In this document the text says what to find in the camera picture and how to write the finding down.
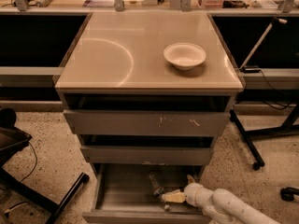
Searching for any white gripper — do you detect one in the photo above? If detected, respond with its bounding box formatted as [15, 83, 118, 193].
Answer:
[162, 175, 213, 207]

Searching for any clear plastic water bottle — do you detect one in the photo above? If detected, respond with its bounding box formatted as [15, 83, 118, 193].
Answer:
[149, 172, 169, 211]

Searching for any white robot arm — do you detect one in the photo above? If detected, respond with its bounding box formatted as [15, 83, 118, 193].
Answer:
[162, 175, 279, 224]

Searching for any bottom grey drawer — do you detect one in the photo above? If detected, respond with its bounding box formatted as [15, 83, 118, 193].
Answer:
[83, 164, 210, 224]

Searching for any grey drawer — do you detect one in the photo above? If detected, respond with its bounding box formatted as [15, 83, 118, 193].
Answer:
[80, 135, 215, 165]
[63, 94, 236, 138]
[83, 164, 210, 224]

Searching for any middle grey drawer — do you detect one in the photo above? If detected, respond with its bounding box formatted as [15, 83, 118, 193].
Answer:
[80, 135, 215, 165]

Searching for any grey drawer cabinet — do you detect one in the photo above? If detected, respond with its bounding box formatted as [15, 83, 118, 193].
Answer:
[52, 10, 247, 173]

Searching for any top grey drawer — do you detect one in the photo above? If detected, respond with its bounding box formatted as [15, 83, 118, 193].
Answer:
[63, 94, 236, 138]

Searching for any black caster wheel right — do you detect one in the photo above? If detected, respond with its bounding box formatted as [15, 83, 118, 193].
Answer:
[280, 187, 299, 202]

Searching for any black stand base right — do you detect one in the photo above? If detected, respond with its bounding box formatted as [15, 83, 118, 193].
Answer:
[230, 105, 299, 171]

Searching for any black stand base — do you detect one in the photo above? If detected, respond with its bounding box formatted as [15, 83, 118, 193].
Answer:
[0, 107, 91, 224]
[230, 105, 299, 171]

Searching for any white paper bowl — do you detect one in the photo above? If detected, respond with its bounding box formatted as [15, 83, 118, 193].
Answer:
[164, 43, 206, 71]

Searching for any white pole with black base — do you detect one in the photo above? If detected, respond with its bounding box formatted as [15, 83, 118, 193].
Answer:
[239, 17, 288, 72]

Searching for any black stand base left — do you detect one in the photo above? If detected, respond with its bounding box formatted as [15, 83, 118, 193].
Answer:
[0, 107, 91, 224]

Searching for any black cable on floor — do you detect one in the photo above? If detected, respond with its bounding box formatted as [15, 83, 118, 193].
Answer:
[19, 142, 39, 184]

